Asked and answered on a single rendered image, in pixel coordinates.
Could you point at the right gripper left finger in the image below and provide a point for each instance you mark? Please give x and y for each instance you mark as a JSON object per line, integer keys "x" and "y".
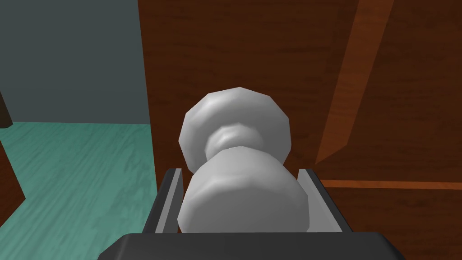
{"x": 166, "y": 204}

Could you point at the brown wooden door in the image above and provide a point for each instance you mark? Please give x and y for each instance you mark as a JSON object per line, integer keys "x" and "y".
{"x": 379, "y": 108}

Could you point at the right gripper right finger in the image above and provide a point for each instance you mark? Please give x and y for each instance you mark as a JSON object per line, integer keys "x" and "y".
{"x": 326, "y": 209}

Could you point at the grey round door knob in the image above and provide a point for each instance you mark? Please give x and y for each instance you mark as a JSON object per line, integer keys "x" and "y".
{"x": 238, "y": 162}

